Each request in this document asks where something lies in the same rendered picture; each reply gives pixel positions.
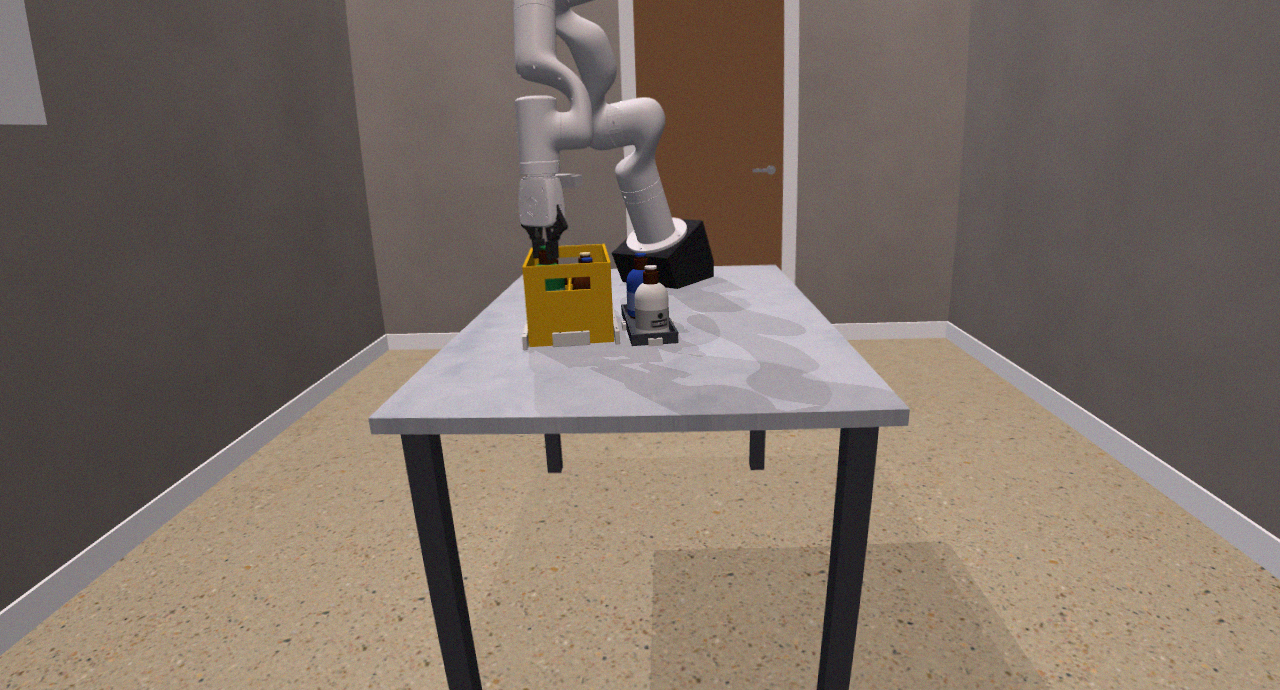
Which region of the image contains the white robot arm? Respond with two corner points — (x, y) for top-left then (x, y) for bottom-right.
(513, 0), (687, 253)

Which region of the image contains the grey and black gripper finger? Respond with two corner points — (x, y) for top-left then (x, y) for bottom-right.
(521, 224), (545, 259)
(545, 205), (568, 260)

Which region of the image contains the white bottle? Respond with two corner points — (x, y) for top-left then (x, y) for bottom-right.
(635, 265), (669, 334)

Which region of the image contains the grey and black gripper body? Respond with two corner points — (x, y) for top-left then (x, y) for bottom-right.
(518, 175), (564, 227)

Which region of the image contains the green bottle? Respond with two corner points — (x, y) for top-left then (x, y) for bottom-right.
(536, 246), (564, 291)

